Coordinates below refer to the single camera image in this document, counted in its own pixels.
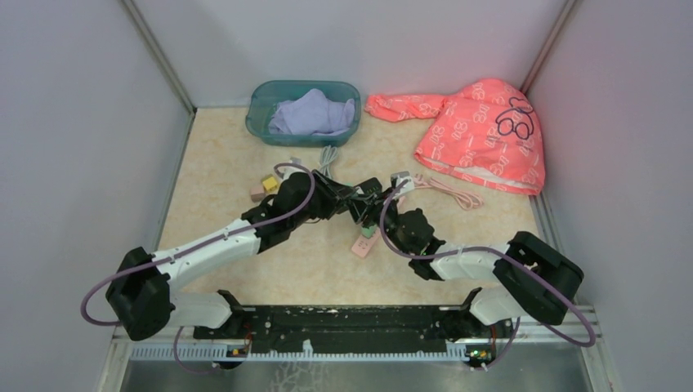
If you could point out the pink power strip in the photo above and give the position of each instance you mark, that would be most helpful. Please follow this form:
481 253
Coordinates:
363 244

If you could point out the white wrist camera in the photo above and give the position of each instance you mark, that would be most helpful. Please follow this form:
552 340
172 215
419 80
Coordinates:
402 183
293 166

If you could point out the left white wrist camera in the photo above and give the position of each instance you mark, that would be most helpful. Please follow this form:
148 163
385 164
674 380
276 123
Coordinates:
293 166

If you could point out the teal plastic basin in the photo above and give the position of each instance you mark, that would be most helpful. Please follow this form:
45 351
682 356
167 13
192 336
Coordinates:
269 94

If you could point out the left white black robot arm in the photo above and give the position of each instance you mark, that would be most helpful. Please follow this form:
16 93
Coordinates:
142 295

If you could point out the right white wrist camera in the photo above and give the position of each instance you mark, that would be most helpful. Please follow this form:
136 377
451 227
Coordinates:
402 183

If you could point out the lavender cloth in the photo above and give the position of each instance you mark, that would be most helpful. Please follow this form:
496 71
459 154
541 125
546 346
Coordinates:
312 114

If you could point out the coral patterned jacket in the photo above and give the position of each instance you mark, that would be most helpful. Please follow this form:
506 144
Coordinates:
488 134

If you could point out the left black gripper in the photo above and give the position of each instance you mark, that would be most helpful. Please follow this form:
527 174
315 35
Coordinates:
333 193

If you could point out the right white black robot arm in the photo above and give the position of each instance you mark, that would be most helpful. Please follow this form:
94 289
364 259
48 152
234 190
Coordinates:
530 277

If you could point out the pink charger plug lower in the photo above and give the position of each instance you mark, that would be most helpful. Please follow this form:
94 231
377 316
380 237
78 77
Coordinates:
257 193

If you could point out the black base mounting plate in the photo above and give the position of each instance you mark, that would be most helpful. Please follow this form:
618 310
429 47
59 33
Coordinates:
402 329

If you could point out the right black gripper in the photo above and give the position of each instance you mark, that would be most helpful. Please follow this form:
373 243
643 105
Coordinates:
366 207

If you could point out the black power strip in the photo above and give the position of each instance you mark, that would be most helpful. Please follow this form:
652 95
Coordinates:
370 186

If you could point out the yellow charger plug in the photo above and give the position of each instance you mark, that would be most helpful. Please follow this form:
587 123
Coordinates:
270 184

